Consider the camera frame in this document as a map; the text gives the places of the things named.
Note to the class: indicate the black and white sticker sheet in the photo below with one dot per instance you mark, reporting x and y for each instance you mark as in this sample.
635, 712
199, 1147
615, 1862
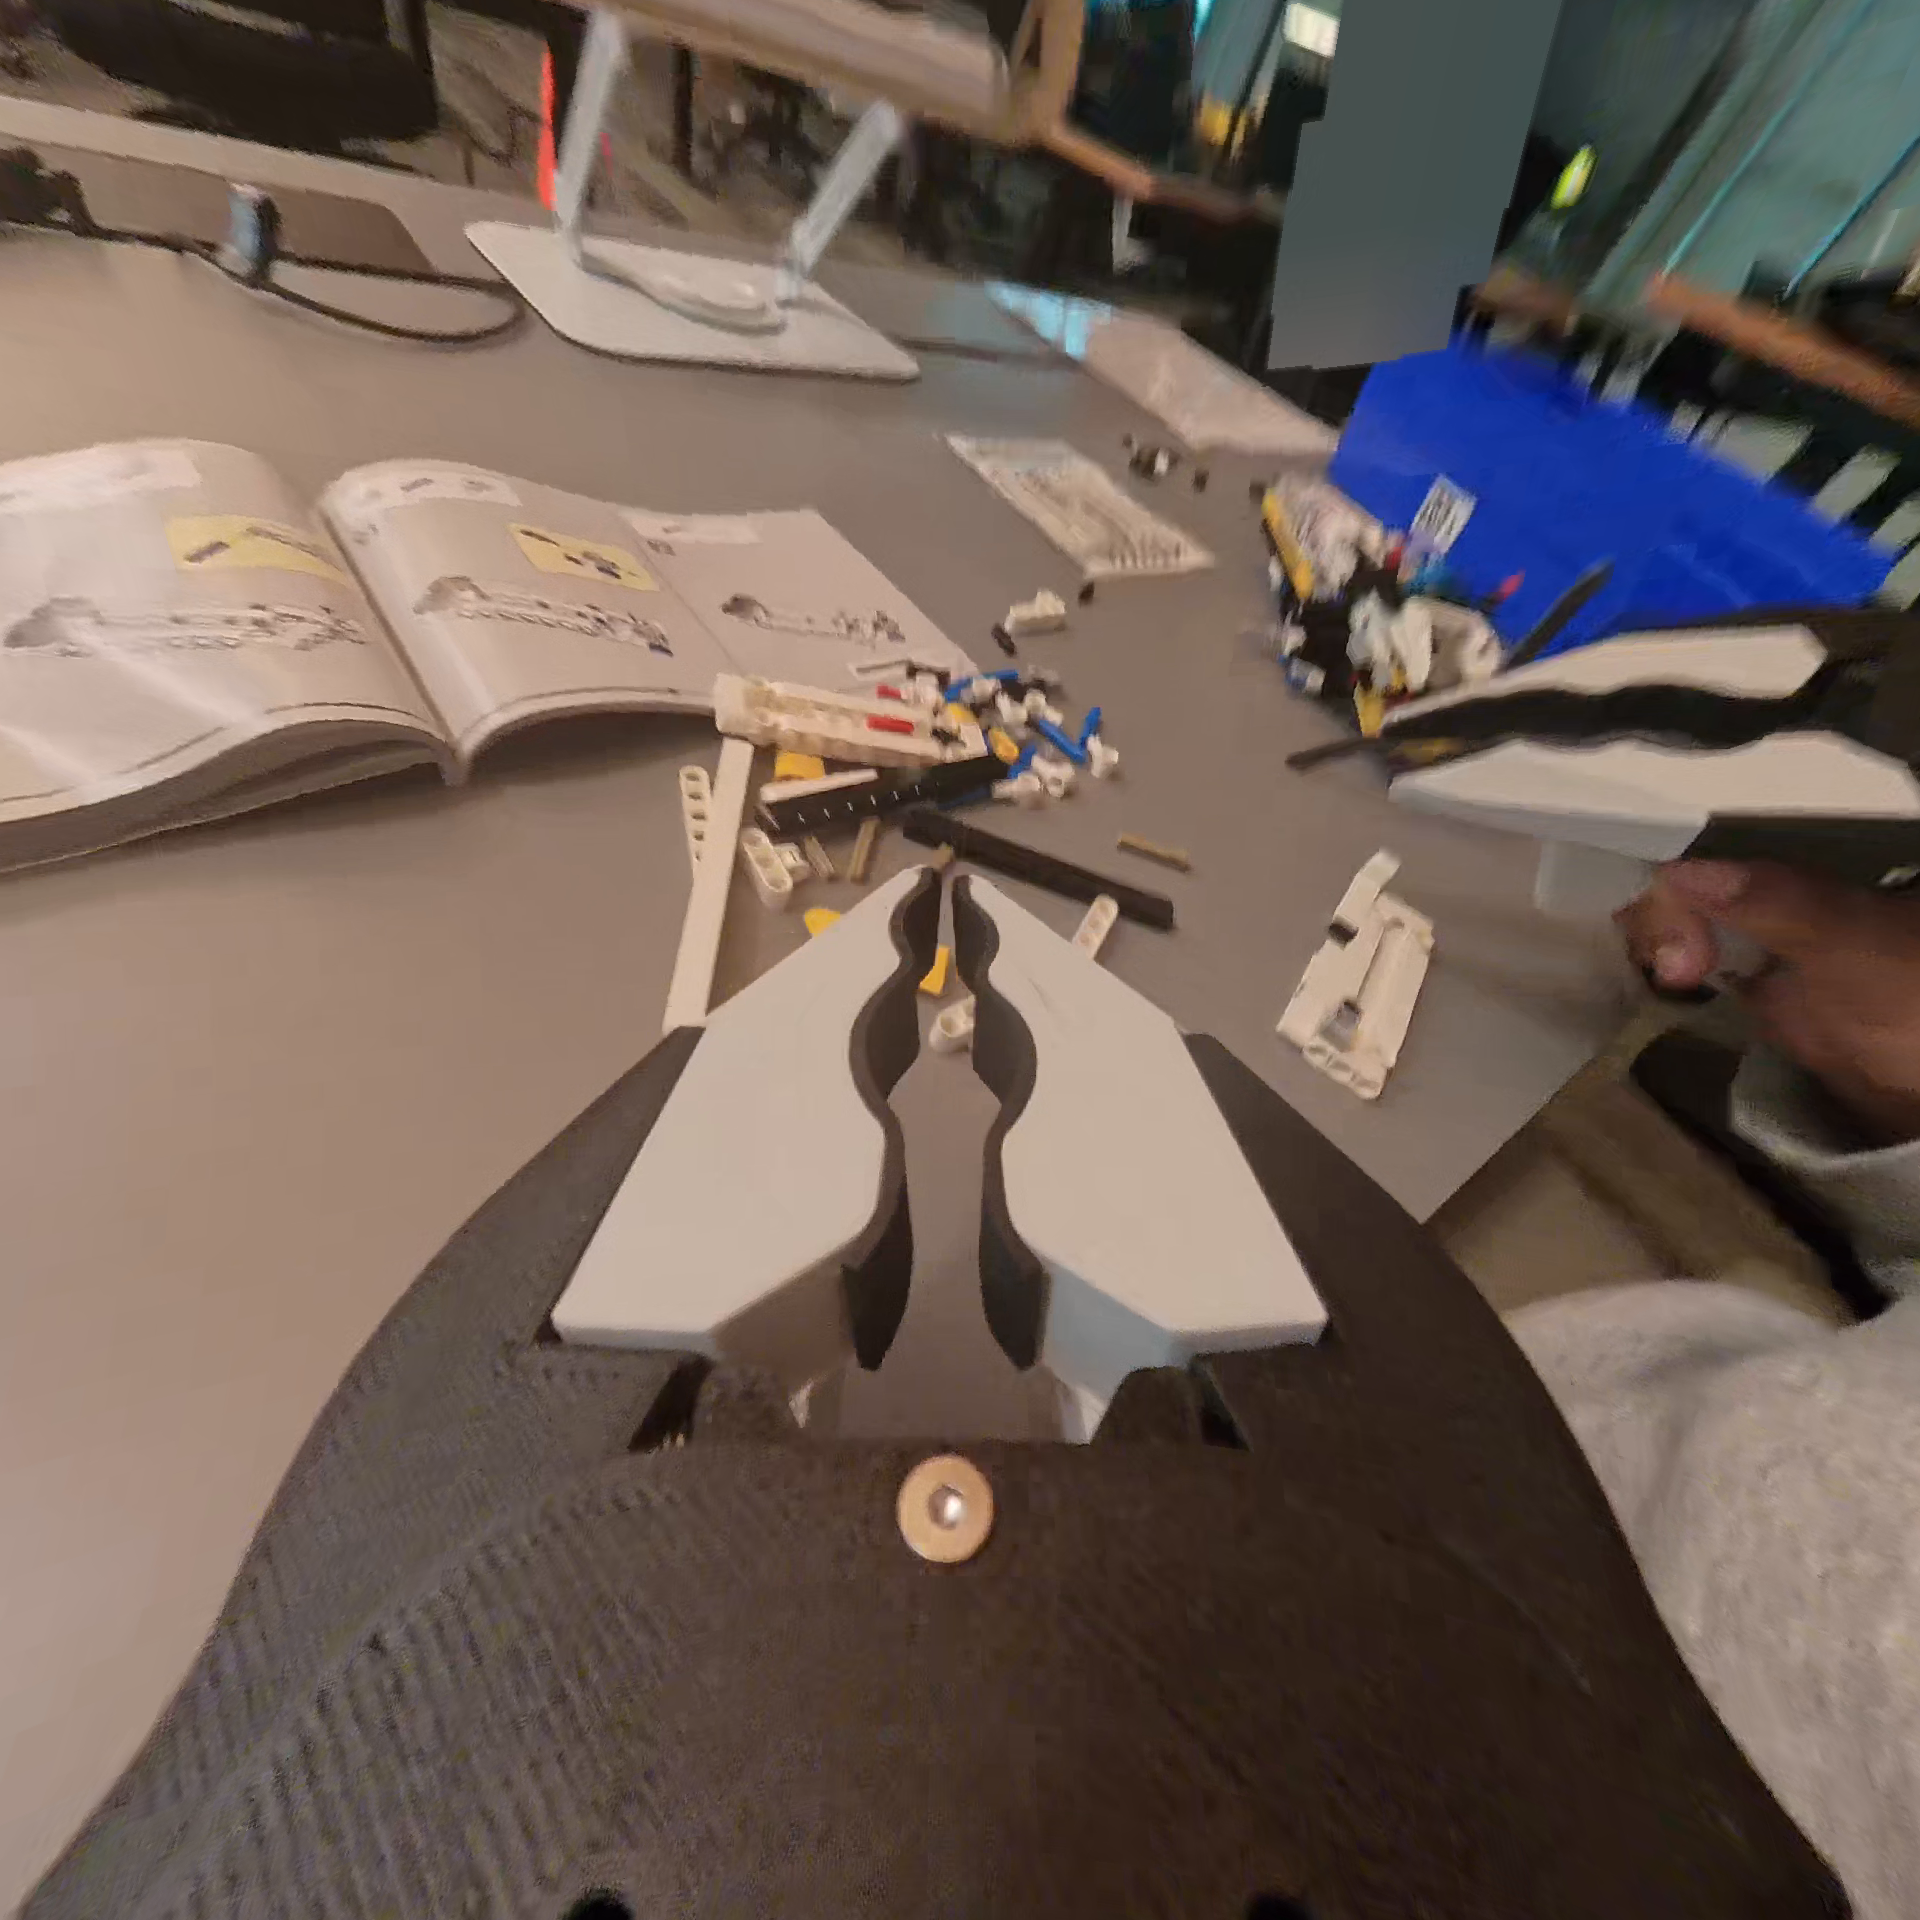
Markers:
1080, 504

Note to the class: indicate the yellow lego panel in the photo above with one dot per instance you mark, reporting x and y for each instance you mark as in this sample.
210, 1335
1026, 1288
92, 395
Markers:
821, 922

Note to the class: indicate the short white lego liftarm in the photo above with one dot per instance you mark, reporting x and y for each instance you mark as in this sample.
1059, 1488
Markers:
1096, 922

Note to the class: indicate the person's right hand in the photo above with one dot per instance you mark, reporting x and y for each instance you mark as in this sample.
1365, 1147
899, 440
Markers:
1829, 974

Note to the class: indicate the black lego beam with holes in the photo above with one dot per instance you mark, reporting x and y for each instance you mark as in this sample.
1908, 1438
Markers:
885, 797

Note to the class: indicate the white lego frame, red pins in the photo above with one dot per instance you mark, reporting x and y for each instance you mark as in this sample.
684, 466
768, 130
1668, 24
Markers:
839, 715

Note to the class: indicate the person's right forearm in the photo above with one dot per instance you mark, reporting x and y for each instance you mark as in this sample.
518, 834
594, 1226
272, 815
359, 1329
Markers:
1876, 1201

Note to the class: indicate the pile of small lego pieces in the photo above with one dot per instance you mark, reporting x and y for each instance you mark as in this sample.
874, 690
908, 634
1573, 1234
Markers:
1020, 735

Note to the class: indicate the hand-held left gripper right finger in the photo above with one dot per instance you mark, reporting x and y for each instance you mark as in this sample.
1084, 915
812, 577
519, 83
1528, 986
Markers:
1141, 1201

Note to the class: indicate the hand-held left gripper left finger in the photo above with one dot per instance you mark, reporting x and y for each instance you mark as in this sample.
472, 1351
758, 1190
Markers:
735, 1171

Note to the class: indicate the white lego panel assembly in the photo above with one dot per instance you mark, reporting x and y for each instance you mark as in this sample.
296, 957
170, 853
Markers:
1359, 983

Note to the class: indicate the blue plastic bin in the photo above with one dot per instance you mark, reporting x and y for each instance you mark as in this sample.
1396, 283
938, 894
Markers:
1575, 465

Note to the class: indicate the thick white lego block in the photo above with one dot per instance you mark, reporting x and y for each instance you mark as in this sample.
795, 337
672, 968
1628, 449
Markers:
764, 869

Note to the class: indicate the white bent lego liftarm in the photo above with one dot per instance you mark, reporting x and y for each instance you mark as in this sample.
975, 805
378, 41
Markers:
1038, 611

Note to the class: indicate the partly built lego plane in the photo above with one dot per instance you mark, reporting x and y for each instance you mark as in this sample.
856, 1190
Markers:
1396, 629

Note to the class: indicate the white monitor stand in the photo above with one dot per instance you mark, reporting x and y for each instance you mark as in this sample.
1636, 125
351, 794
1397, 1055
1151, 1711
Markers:
675, 315

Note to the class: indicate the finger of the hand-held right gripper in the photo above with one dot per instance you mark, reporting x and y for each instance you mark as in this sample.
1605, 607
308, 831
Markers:
1680, 662
1651, 779

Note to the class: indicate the black and white lego pin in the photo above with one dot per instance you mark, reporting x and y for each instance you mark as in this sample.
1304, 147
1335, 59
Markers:
1154, 457

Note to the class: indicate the plain black lego beam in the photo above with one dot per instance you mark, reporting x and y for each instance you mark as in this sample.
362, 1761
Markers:
1050, 874

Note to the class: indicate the long white lego panel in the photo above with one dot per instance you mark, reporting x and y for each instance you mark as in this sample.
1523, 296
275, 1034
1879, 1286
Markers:
709, 902

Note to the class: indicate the medium white lego liftarm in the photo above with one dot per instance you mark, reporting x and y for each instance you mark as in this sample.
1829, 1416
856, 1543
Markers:
693, 809

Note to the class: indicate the lego instruction booklet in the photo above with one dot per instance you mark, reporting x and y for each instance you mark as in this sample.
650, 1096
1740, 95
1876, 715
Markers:
196, 629

